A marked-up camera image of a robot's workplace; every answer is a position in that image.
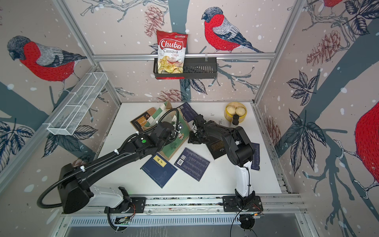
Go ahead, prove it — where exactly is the red cassava chips bag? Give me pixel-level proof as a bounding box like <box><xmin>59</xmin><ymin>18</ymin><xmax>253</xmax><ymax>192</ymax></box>
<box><xmin>154</xmin><ymin>31</ymin><xmax>188</xmax><ymax>80</ymax></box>

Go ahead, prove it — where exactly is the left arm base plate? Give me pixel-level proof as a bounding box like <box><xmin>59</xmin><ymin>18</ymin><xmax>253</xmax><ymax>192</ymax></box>
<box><xmin>104</xmin><ymin>197</ymin><xmax>147</xmax><ymax>214</ymax></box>

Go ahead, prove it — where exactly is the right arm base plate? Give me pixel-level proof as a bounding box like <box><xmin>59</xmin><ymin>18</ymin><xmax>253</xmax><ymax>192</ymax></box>
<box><xmin>222</xmin><ymin>194</ymin><xmax>264</xmax><ymax>212</ymax></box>

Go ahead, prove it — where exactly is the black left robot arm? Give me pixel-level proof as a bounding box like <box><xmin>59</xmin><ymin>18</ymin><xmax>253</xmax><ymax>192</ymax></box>
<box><xmin>58</xmin><ymin>121</ymin><xmax>175</xmax><ymax>214</ymax></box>

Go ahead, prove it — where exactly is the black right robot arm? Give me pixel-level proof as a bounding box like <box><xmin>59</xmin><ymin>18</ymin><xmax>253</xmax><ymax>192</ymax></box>
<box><xmin>189</xmin><ymin>115</ymin><xmax>255</xmax><ymax>209</ymax></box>

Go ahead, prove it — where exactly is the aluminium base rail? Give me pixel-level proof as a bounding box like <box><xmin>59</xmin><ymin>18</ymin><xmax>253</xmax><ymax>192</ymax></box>
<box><xmin>63</xmin><ymin>194</ymin><xmax>306</xmax><ymax>215</ymax></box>

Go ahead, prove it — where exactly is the burlap canvas bag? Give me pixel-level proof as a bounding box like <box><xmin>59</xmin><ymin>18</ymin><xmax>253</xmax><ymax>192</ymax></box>
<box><xmin>142</xmin><ymin>101</ymin><xmax>190</xmax><ymax>161</ymax></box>

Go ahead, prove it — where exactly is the yellow bowl with buns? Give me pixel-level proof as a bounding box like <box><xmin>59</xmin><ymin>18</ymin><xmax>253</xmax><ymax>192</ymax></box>
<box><xmin>224</xmin><ymin>102</ymin><xmax>247</xmax><ymax>123</ymax></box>

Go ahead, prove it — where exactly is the navy book yellow label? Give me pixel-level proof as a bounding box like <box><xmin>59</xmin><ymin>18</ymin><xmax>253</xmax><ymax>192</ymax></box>
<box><xmin>141</xmin><ymin>153</ymin><xmax>177</xmax><ymax>189</ymax></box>

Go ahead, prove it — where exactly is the black paperback book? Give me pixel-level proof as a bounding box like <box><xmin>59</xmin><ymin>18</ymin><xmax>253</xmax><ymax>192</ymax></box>
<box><xmin>206</xmin><ymin>137</ymin><xmax>226</xmax><ymax>160</ymax></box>

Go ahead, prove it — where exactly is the brown cover book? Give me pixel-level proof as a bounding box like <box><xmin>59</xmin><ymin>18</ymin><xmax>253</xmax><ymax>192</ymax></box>
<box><xmin>130</xmin><ymin>107</ymin><xmax>157</xmax><ymax>132</ymax></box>

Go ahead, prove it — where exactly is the navy book with QR code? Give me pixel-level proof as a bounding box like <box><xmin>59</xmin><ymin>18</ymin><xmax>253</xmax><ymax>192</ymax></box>
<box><xmin>251</xmin><ymin>143</ymin><xmax>260</xmax><ymax>171</ymax></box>

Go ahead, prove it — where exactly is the navy blue book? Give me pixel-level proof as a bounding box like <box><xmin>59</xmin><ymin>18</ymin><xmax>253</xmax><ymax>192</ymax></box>
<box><xmin>179</xmin><ymin>102</ymin><xmax>198</xmax><ymax>122</ymax></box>

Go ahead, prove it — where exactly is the clear bottle black cap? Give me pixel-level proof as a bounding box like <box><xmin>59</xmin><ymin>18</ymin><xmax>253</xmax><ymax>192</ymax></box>
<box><xmin>232</xmin><ymin>114</ymin><xmax>240</xmax><ymax>127</ymax></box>

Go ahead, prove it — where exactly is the black wire wall basket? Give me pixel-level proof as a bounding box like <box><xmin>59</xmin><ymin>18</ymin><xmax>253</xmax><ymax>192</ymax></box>
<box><xmin>153</xmin><ymin>57</ymin><xmax>218</xmax><ymax>80</ymax></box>

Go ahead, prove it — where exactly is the navy book with barcode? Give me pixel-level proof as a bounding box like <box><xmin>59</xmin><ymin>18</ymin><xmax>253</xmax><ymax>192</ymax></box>
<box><xmin>174</xmin><ymin>148</ymin><xmax>210</xmax><ymax>182</ymax></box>

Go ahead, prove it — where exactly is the black corrugated cable conduit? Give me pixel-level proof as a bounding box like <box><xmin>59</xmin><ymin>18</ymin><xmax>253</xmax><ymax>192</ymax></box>
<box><xmin>37</xmin><ymin>161</ymin><xmax>95</xmax><ymax>209</ymax></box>

